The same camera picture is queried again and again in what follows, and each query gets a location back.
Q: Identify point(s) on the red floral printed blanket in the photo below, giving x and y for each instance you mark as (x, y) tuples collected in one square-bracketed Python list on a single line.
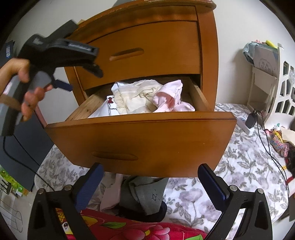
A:
[(138, 230)]

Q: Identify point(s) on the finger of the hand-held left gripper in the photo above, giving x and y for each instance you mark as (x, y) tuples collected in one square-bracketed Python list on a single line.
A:
[(62, 85), (94, 70)]

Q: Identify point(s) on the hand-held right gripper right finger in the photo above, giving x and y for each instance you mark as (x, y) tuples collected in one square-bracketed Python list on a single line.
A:
[(210, 184)]

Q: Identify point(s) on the white bookshelf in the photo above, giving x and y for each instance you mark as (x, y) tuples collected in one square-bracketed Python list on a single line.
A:
[(262, 92)]

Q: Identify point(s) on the black lace garment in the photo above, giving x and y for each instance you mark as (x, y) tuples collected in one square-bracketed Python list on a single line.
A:
[(159, 212)]

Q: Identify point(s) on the light pink sock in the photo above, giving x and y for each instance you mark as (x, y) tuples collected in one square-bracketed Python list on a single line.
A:
[(111, 193)]

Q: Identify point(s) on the white printed box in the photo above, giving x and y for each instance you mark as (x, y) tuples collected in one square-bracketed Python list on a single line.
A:
[(265, 60)]

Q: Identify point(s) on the grey floral white blanket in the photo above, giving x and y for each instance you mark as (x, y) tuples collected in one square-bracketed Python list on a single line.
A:
[(242, 161)]

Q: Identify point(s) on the cream garment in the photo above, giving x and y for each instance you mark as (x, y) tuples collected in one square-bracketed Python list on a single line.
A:
[(133, 99)]

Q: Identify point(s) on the colourful toy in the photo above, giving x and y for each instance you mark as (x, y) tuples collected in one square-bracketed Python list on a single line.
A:
[(276, 140)]

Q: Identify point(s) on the green box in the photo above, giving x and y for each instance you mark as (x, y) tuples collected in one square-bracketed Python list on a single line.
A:
[(16, 187)]

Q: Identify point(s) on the dark grey sock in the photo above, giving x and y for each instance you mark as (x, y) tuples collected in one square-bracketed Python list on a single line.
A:
[(147, 193)]

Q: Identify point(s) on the person's left hand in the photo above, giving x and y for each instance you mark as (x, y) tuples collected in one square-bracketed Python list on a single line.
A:
[(31, 101)]

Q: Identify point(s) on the pink garment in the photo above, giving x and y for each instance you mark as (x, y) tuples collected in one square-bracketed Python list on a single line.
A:
[(170, 92)]

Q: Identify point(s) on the white power strip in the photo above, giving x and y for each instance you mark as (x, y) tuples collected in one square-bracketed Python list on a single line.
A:
[(243, 127)]

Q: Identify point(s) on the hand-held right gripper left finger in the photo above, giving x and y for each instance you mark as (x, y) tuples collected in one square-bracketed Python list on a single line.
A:
[(92, 182)]

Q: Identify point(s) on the white cloth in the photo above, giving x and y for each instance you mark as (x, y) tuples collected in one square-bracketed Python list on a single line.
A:
[(101, 112)]

